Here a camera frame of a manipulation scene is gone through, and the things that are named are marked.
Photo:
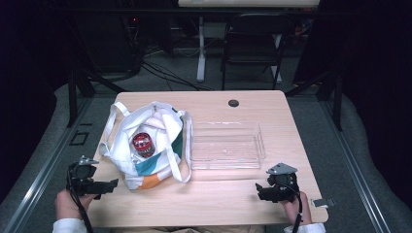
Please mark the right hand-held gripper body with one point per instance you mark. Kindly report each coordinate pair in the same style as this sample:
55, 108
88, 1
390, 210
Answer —
282, 183

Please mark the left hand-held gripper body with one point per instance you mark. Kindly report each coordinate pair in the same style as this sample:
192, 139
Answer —
85, 176

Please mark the white tote bag colour patches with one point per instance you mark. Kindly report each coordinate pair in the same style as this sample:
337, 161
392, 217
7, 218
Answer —
124, 155

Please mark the red lidded jar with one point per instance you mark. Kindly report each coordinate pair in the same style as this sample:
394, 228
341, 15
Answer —
143, 144

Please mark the clear plastic tray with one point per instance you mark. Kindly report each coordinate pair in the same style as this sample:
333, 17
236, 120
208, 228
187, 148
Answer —
226, 145

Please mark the person's right hand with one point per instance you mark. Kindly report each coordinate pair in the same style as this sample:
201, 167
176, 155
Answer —
293, 208

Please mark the person's left hand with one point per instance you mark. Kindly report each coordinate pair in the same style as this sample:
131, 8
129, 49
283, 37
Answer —
66, 204

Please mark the grey tape strip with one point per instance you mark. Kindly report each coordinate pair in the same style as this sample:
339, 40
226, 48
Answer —
322, 203

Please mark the black metal stand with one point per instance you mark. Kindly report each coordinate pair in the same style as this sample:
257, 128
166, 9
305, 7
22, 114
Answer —
336, 97
73, 97

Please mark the black table grommet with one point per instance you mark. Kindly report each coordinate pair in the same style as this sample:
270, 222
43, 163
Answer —
233, 103

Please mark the black folding chair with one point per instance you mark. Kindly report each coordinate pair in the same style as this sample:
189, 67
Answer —
252, 39

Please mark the white-legged background table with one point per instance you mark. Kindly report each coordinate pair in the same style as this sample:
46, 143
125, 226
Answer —
201, 48

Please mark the metal floor rail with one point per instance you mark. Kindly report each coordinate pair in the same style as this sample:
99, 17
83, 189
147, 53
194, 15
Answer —
353, 165
45, 168

